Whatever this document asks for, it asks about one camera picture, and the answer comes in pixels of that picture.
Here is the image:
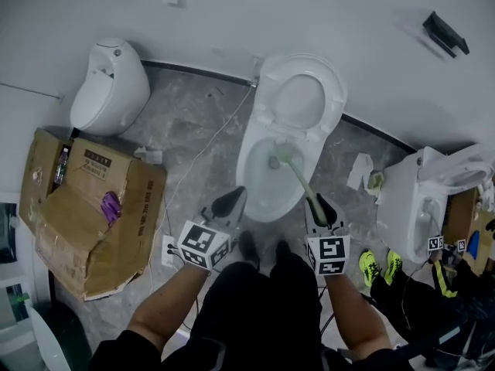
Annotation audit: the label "person's left forearm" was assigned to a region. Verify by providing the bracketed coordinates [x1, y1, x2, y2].
[127, 260, 210, 347]

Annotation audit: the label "person's right forearm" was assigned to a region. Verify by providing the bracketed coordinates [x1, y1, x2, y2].
[323, 272, 394, 357]

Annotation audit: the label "white toilet with raised seat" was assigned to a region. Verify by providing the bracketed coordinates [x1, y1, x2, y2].
[235, 53, 349, 223]

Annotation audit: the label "crumpled white tissue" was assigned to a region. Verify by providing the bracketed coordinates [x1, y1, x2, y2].
[134, 145, 163, 165]

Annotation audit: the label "small brown cardboard box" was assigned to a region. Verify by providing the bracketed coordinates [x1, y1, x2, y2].
[443, 186, 495, 277]

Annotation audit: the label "person's black shorts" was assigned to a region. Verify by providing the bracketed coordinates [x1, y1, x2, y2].
[185, 241, 325, 371]

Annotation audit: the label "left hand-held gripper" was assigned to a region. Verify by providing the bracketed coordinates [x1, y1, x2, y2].
[176, 185, 248, 273]

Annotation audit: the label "white power strip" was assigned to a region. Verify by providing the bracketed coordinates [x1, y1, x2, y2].
[161, 234, 179, 267]

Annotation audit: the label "white paper towel strip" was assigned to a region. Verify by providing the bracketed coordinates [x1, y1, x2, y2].
[346, 151, 374, 191]

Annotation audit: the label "white cabinet with dark glass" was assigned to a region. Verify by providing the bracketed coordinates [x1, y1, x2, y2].
[0, 201, 51, 371]

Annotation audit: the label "large torn cardboard box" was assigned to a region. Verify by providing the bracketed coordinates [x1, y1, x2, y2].
[18, 127, 168, 303]

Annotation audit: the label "clear plastic bottle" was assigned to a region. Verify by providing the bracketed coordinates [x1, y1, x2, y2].
[53, 148, 70, 187]

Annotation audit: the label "thin grey wall cable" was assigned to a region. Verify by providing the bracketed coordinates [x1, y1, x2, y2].
[0, 82, 65, 100]

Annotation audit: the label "metal water inlet valve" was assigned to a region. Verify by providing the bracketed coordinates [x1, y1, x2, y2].
[251, 55, 262, 89]

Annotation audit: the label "pale green toilet brush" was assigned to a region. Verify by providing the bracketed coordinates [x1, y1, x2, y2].
[269, 141, 329, 226]

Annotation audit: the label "thin white cable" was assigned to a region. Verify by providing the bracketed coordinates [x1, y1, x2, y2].
[148, 85, 254, 291]

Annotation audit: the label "black wall shelf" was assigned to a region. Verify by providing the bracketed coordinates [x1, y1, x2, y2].
[422, 11, 470, 59]

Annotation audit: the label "egg-shaped white toilet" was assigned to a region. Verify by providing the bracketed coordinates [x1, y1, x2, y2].
[69, 37, 152, 138]

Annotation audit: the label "person's black shirt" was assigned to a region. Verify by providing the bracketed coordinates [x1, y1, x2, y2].
[88, 328, 407, 371]

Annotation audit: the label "blue object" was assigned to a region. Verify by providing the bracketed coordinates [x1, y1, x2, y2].
[466, 230, 483, 261]

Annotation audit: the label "white toilet with tilted lid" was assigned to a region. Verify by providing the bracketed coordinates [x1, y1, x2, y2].
[377, 143, 495, 264]

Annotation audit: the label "pale green plastic part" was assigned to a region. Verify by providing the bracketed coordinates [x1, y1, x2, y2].
[366, 171, 384, 196]

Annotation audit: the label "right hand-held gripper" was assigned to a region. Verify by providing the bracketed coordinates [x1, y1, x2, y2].
[304, 193, 352, 277]

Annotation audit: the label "person's left black shoe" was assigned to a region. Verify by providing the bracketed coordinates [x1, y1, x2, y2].
[237, 230, 261, 267]

